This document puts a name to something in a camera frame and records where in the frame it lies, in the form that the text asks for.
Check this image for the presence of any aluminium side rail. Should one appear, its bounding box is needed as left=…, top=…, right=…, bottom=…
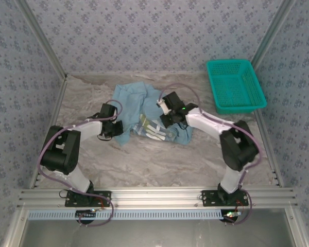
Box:
left=29, top=76, right=69, bottom=190
left=254, top=110, right=285, bottom=187

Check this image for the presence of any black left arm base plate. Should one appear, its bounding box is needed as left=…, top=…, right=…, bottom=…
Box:
left=64, top=190, right=112, bottom=208

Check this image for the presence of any teal plastic basket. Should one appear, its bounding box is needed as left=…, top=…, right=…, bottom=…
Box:
left=205, top=59, right=268, bottom=115

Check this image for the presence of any slotted grey cable duct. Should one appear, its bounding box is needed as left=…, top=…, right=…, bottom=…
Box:
left=27, top=208, right=224, bottom=221

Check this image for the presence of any aluminium frame post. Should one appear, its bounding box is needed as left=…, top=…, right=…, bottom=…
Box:
left=15, top=0, right=69, bottom=80
left=284, top=205, right=309, bottom=247
left=1, top=205, right=29, bottom=247
left=251, top=0, right=298, bottom=67

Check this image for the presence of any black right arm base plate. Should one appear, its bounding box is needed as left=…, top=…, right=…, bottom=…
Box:
left=201, top=189, right=249, bottom=207

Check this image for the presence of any small black controller board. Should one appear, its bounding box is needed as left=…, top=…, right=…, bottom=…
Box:
left=75, top=209, right=97, bottom=220
left=222, top=210, right=242, bottom=222

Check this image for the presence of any aluminium mounting rail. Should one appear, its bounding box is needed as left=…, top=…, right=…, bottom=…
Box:
left=16, top=187, right=298, bottom=209

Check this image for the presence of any light blue t-shirt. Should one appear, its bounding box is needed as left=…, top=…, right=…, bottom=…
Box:
left=111, top=81, right=194, bottom=147

